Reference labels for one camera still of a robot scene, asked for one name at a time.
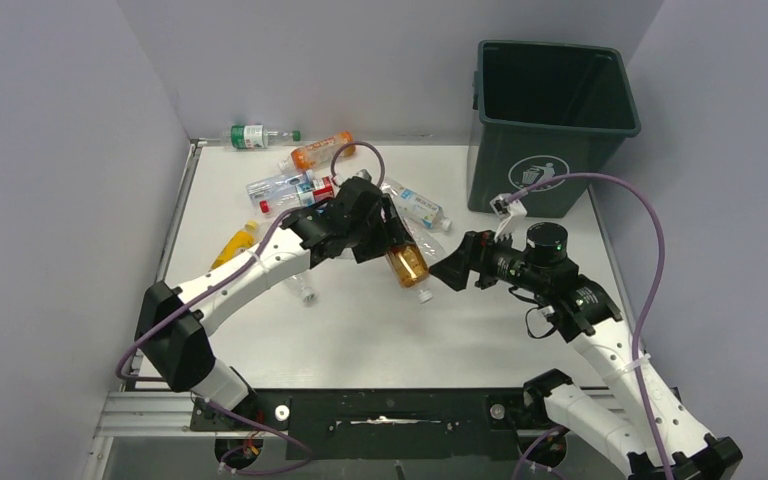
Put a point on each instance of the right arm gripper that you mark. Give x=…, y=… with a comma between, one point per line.
x=475, y=254

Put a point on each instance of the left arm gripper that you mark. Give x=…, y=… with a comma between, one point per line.
x=389, y=234

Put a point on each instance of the clear bottle dark green label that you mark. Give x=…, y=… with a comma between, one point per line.
x=301, y=288

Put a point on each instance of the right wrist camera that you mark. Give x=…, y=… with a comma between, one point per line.
x=511, y=215

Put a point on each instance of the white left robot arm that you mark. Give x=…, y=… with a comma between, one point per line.
x=175, y=323

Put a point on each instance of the clear bottle green cap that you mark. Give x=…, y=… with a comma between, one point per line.
x=257, y=137

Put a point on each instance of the bottle red blue label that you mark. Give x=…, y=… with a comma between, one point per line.
x=302, y=195

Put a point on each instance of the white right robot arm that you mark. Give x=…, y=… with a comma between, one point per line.
x=656, y=437

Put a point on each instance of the orange drink bottle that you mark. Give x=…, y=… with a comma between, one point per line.
x=317, y=154

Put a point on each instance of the crushed clear unlabelled bottle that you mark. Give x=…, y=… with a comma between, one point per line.
x=431, y=249

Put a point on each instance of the aluminium table frame rail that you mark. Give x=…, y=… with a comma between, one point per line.
x=237, y=444

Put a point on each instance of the yellow juice bottle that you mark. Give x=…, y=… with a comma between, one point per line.
x=242, y=240

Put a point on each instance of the clear bottle blue stripe label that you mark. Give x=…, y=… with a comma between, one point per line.
x=416, y=207

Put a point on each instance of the dark green trash bin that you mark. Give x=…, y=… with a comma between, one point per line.
x=542, y=113

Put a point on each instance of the clear bottle blue cap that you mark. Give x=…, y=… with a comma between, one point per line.
x=275, y=185

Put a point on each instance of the amber tea bottle red label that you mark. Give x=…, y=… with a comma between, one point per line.
x=411, y=270

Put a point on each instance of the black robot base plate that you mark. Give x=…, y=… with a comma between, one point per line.
x=402, y=424

